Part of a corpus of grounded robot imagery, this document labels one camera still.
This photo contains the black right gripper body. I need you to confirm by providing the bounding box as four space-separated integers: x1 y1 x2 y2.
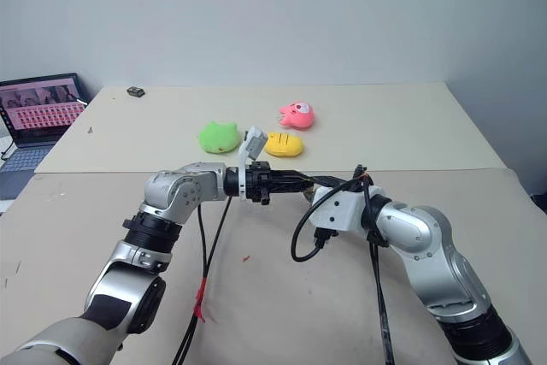
310 164 374 252

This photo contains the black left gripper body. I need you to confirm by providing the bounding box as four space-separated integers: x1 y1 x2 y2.
244 160 279 207

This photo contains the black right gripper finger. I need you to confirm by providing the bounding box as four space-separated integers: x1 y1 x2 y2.
304 173 357 191

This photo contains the yellow plush toy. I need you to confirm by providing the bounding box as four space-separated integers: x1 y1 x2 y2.
263 131 305 158

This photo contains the green frog plush toy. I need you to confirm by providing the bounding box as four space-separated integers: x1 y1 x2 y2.
197 120 241 156

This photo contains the pink plush toy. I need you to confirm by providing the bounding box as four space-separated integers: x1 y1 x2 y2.
275 100 317 131

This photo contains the open laptop computer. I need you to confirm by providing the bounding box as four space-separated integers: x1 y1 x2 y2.
0 73 89 202

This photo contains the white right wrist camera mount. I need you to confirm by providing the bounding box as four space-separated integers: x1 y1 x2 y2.
308 184 385 238

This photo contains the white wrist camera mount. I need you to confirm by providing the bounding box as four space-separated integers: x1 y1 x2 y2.
237 126 270 204
308 184 385 238

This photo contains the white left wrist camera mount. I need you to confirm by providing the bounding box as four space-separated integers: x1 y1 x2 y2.
237 126 270 204

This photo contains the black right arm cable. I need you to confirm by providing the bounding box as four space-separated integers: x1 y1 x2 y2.
291 173 399 365

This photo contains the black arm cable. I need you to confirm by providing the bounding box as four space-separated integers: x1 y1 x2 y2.
171 195 234 365
291 173 399 365

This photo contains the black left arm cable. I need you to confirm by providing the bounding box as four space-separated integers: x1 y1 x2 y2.
171 195 234 365

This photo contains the red tape on cable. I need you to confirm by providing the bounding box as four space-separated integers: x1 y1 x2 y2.
193 277 209 323

